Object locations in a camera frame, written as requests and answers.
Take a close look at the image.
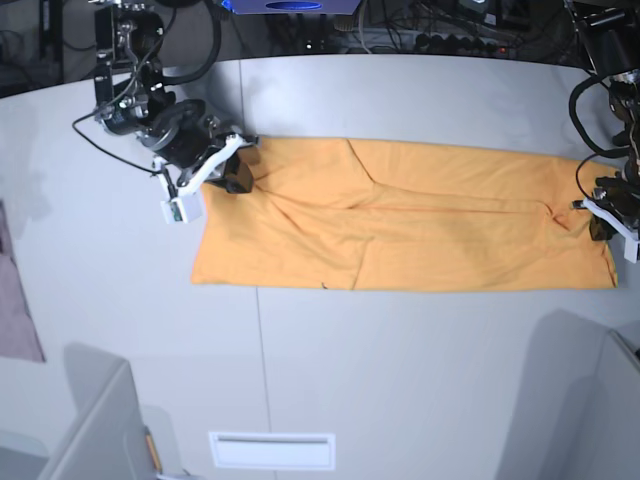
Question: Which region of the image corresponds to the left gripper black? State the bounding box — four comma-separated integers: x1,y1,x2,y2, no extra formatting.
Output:
570,170,639,242

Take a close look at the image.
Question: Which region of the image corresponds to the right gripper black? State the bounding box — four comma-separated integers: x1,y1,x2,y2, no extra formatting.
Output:
135,99,254,194

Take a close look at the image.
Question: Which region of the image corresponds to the orange T-shirt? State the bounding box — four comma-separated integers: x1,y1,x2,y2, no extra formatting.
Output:
191,138,618,292

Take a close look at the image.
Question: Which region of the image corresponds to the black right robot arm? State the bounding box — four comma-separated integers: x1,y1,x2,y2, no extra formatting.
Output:
89,1,258,199

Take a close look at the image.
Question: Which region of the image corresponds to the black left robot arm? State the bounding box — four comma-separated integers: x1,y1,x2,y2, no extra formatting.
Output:
565,1,639,241

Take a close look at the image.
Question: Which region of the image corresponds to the grey bin lower right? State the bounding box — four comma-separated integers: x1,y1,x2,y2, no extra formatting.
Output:
540,329,639,479

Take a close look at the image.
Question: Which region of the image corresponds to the grey bin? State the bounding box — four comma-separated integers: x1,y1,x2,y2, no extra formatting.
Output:
540,329,639,479
1,343,192,479

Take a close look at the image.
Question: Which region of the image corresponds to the purple box with blue oval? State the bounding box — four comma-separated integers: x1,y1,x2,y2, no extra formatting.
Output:
223,0,361,15

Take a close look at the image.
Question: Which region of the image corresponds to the black power strip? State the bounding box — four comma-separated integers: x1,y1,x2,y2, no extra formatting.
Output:
413,33,510,57

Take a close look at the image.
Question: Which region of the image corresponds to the pink cloth at left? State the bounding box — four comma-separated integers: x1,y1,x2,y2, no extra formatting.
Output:
1,205,46,363

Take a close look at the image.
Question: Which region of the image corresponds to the white label plate on table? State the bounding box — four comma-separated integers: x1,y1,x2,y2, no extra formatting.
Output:
209,432,337,471

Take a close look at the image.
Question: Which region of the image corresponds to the grey bin lower left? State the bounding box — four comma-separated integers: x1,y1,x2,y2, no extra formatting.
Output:
1,343,192,479

